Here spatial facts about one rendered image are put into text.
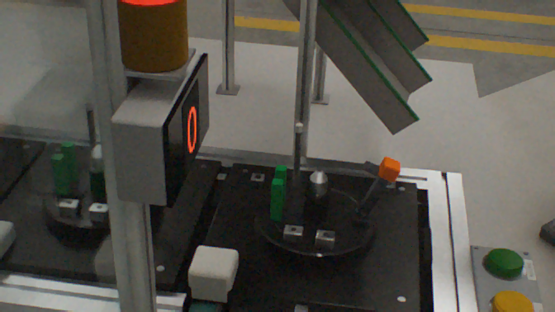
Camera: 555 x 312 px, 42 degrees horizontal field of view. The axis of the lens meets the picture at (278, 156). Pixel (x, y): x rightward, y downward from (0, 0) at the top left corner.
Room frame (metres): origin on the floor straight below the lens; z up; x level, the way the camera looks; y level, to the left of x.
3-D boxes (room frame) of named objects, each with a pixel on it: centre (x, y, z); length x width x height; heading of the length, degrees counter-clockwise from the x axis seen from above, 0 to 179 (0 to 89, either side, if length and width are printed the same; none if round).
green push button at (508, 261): (0.62, -0.26, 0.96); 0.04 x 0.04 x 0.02
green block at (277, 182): (0.65, 0.00, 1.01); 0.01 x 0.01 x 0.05; 83
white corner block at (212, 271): (0.57, 0.06, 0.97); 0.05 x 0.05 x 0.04; 83
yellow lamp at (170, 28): (0.48, 0.09, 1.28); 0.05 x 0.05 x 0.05
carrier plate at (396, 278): (0.66, -0.05, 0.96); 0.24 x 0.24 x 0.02; 83
